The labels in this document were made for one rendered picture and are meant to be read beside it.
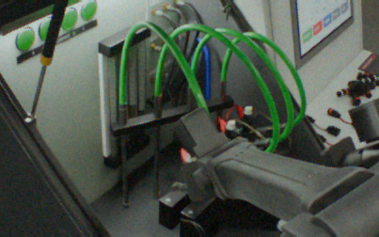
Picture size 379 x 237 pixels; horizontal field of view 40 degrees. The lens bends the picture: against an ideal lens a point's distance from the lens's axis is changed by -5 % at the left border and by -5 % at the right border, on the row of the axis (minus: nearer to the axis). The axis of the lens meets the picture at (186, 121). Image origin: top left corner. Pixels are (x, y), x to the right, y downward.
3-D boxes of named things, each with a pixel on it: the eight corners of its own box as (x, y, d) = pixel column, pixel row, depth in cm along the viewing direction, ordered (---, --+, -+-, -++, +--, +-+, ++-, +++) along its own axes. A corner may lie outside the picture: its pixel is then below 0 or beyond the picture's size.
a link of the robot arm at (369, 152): (394, 177, 82) (414, 165, 85) (380, 136, 83) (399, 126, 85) (364, 184, 88) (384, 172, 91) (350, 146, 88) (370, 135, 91)
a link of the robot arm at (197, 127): (207, 193, 73) (260, 162, 75) (164, 119, 75) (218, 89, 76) (197, 197, 85) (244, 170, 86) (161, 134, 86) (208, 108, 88)
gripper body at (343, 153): (343, 137, 97) (372, 127, 91) (364, 187, 96) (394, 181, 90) (321, 150, 94) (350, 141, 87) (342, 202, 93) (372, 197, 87)
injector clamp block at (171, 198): (190, 261, 131) (194, 218, 122) (158, 243, 135) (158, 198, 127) (261, 189, 153) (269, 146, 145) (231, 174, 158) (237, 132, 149)
